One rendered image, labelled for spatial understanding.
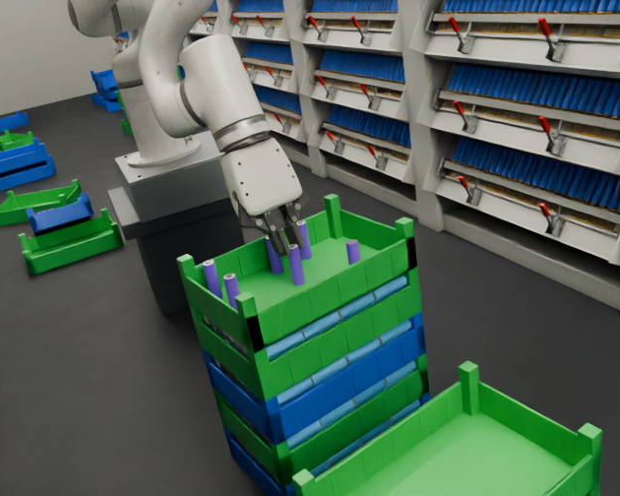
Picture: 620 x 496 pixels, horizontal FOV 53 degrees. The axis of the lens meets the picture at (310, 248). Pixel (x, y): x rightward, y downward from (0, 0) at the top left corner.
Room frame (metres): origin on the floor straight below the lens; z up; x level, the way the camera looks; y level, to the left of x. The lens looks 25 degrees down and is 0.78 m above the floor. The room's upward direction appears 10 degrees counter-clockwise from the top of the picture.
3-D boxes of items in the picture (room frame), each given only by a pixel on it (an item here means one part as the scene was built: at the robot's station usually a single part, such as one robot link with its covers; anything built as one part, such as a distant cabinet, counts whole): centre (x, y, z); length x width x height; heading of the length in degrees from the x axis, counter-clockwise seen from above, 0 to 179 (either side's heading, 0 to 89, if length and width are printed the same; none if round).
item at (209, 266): (0.86, 0.15, 0.36); 0.02 x 0.02 x 0.06
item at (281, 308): (0.86, 0.02, 0.36); 0.30 x 0.20 x 0.08; 122
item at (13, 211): (2.48, 1.06, 0.04); 0.30 x 0.20 x 0.08; 88
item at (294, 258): (0.86, 0.03, 0.36); 0.02 x 0.02 x 0.06
